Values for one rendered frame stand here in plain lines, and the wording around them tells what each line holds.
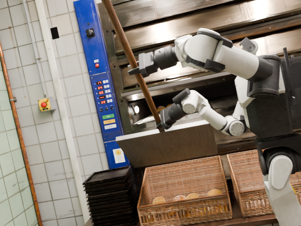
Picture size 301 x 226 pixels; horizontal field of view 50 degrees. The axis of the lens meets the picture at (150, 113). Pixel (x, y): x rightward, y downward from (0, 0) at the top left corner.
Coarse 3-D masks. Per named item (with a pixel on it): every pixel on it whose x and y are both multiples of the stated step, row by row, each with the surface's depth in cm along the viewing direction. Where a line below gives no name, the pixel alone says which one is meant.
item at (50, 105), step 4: (40, 100) 242; (44, 100) 242; (48, 100) 241; (52, 100) 245; (40, 104) 243; (48, 104) 242; (52, 104) 244; (40, 108) 243; (44, 108) 242; (48, 108) 242; (52, 108) 243
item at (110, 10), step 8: (104, 0) 112; (112, 8) 115; (112, 16) 117; (112, 24) 120; (120, 32) 123; (120, 40) 127; (128, 48) 130; (128, 56) 134; (136, 64) 138; (144, 88) 150; (144, 96) 157; (152, 104) 161; (152, 112) 166; (160, 120) 173
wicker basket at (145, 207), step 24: (168, 168) 237; (192, 168) 233; (216, 168) 230; (144, 192) 218; (168, 192) 234; (192, 192) 231; (144, 216) 205; (168, 216) 193; (192, 216) 191; (216, 216) 189
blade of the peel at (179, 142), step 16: (176, 128) 180; (192, 128) 179; (208, 128) 180; (128, 144) 190; (144, 144) 191; (160, 144) 192; (176, 144) 193; (192, 144) 194; (208, 144) 195; (144, 160) 206; (160, 160) 207; (176, 160) 209
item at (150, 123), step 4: (220, 108) 231; (224, 108) 230; (228, 108) 230; (232, 108) 229; (196, 112) 238; (216, 112) 231; (220, 112) 231; (224, 112) 230; (228, 112) 230; (188, 116) 234; (192, 116) 234; (196, 116) 234; (176, 120) 236; (180, 120) 236; (184, 120) 235; (136, 124) 241; (140, 124) 240; (144, 124) 240; (148, 124) 239; (152, 124) 239; (132, 128) 241; (136, 128) 241; (140, 128) 240
